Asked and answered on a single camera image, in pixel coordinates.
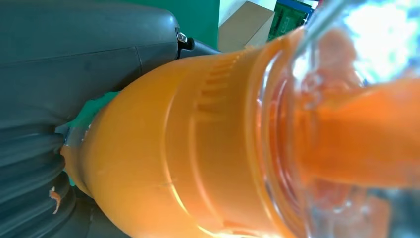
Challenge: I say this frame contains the brown cardboard box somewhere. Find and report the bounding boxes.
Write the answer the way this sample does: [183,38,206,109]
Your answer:
[217,0,275,53]

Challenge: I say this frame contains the orange detergent bottle clear cap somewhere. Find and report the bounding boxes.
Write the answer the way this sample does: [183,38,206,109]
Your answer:
[60,0,420,238]

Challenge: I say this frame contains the green plastic crate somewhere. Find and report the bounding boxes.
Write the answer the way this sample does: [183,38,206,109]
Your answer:
[267,1,309,42]

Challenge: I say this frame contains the blue steel shelf rack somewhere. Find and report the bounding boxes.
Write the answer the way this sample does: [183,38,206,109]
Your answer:
[279,0,324,15]

